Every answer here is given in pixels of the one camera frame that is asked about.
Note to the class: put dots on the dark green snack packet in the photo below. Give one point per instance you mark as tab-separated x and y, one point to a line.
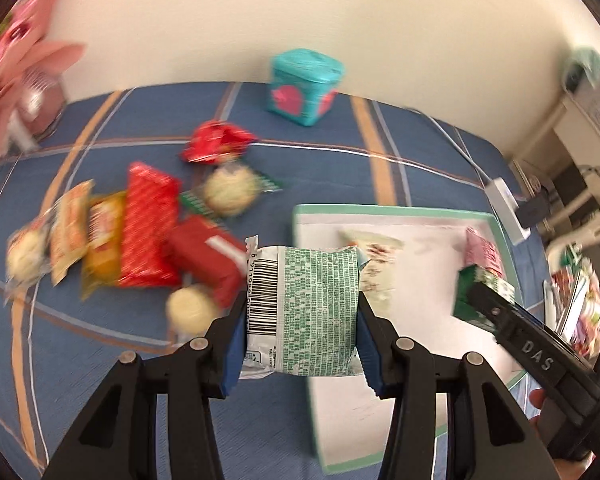
467	305

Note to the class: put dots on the cream packet with orange print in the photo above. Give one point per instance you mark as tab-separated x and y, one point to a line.
70	230

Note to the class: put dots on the round white cake packet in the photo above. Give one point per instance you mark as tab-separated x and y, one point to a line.
27	255
192	310

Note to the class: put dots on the blue plaid cloth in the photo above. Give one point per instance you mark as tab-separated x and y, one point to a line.
330	160

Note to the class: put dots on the green and white biscuit packet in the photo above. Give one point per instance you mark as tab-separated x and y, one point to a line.
310	310

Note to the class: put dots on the red packet with white stripe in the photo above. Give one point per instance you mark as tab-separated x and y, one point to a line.
205	255

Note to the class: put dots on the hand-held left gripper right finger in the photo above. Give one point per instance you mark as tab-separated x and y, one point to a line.
369	355

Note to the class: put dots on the clear packet with green ends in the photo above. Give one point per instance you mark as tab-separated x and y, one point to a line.
230	190

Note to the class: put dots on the person's right hand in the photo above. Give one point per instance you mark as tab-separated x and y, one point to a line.
536	400

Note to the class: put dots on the pile of colourful craft decorations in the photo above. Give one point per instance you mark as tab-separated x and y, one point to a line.
580	300

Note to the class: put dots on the green-rimmed white tray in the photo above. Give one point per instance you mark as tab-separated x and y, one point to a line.
430	280

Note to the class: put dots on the black charger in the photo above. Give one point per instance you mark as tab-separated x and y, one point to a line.
534	211

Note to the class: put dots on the white plastic chair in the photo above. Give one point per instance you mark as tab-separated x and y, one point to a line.
585	220

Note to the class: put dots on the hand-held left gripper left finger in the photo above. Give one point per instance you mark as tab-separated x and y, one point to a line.
232	355

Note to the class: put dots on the yellow cake packet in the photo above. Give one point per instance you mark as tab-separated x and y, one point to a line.
102	245

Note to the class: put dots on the red patterned packet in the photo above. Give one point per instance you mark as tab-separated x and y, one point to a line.
147	225

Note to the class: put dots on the pink cake packet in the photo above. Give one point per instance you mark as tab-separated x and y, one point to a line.
485	255

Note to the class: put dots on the white packet with red print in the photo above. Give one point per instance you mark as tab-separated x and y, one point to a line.
375	260

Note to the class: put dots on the white shelf unit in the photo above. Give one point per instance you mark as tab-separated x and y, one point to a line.
580	110

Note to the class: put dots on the shiny red flower-print packet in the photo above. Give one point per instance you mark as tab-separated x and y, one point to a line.
217	140

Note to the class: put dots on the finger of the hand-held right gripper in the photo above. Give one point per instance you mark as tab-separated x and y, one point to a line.
487	305

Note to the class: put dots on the teal toy box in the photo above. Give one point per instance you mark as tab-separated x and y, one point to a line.
302	85

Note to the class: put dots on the white power strip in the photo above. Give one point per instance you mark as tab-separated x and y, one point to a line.
505	210

